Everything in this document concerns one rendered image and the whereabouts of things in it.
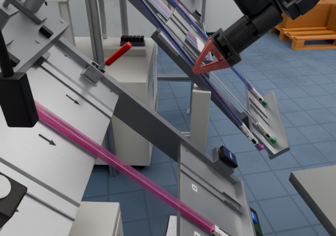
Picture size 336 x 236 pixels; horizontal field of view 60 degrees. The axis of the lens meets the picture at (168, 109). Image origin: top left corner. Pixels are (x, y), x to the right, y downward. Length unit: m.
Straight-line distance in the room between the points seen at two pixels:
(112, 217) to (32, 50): 0.53
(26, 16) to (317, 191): 0.88
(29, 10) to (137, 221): 1.27
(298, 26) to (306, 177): 3.48
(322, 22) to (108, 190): 3.66
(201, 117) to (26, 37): 0.67
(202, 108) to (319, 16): 3.65
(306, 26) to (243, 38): 3.84
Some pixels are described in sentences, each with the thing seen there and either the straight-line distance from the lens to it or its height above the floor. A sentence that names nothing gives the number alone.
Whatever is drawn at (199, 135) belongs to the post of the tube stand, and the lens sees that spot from 1.03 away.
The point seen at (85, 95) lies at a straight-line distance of 0.54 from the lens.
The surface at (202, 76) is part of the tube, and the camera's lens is 0.65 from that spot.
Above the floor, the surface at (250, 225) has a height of 0.74.
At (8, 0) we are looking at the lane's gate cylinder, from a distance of 0.40.
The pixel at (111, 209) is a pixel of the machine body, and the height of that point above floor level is 0.62.
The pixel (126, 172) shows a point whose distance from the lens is 0.47.
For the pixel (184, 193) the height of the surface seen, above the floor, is 0.84.
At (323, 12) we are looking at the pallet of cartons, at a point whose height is 0.33.
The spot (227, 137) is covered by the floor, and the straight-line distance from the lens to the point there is 2.14.
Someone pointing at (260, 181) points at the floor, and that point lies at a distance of 1.86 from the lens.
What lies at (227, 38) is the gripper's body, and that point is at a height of 1.08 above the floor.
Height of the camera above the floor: 1.27
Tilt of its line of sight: 32 degrees down
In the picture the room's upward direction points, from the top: straight up
